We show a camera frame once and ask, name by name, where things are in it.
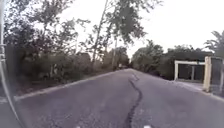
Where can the grey asphalt road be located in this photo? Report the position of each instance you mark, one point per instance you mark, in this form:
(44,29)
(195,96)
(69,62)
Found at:
(100,103)

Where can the row of trees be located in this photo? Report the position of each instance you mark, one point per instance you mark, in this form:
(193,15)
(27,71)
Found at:
(156,60)
(43,50)

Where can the pale concrete road edge strip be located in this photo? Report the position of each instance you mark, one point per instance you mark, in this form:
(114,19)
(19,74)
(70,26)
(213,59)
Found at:
(56,87)

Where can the robot's own part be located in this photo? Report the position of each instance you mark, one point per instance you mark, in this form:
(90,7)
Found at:
(147,126)

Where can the dirt verge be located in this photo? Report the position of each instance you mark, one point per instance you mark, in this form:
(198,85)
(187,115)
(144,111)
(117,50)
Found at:
(33,86)

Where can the gate with pale posts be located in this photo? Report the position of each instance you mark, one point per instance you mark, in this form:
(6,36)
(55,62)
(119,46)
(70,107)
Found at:
(207,75)

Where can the palm tree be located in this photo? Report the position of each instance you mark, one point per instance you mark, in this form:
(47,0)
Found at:
(216,43)

